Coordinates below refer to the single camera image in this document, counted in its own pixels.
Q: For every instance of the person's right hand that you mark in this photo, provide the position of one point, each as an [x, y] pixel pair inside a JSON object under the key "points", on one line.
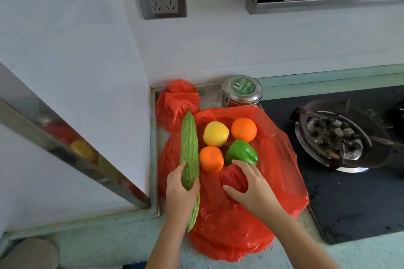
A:
{"points": [[257, 194]]}

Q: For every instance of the person's left hand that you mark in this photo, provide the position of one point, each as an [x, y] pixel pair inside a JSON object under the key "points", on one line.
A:
{"points": [[178, 198]]}

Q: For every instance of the person's right thumb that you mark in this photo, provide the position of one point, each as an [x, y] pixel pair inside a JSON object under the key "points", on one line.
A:
{"points": [[233, 193]]}

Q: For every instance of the person's left thumb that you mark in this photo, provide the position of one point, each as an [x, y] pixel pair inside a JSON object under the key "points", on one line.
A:
{"points": [[195, 185]]}

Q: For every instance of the red bell pepper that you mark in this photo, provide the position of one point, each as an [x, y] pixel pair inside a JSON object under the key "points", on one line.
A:
{"points": [[232, 177]]}

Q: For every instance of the green bitter gourd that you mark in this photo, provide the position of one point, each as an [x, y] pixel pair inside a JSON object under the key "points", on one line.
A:
{"points": [[189, 139]]}

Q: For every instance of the person's right forearm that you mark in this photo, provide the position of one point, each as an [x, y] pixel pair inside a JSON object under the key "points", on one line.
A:
{"points": [[296, 240]]}

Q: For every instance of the person's left forearm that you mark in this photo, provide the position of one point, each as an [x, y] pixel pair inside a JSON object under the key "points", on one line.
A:
{"points": [[167, 243]]}

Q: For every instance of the orange fruit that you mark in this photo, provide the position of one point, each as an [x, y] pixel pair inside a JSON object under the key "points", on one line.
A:
{"points": [[244, 129], [210, 159]]}

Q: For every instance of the green bell pepper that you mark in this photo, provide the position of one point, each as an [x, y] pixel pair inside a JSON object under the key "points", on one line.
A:
{"points": [[241, 151]]}

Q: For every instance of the large red plastic bag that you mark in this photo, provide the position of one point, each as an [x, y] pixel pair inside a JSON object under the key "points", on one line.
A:
{"points": [[271, 164]]}

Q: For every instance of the yellow bell pepper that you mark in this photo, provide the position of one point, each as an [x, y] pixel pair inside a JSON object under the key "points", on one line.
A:
{"points": [[215, 133]]}

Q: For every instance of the small crumpled red plastic bag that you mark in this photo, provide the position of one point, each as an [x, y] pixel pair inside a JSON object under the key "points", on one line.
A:
{"points": [[173, 105]]}

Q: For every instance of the clear plastic container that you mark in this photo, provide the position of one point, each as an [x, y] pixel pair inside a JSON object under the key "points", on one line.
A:
{"points": [[213, 94]]}

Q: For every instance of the glass jar with metal lid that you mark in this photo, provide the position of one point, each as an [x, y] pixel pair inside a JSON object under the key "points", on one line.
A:
{"points": [[242, 92]]}

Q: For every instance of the black glass cooktop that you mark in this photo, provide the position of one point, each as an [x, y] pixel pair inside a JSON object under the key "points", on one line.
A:
{"points": [[347, 202]]}

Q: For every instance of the gas burner with pan support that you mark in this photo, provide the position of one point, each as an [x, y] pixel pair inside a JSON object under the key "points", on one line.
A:
{"points": [[337, 136]]}

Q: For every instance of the grey round object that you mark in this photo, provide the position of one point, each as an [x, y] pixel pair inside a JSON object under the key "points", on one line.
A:
{"points": [[28, 254]]}

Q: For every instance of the metal window frame rail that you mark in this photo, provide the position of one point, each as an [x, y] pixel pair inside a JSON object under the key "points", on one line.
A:
{"points": [[72, 149]]}

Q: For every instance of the grey wall socket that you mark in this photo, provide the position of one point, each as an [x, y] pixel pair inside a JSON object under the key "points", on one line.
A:
{"points": [[162, 2]]}

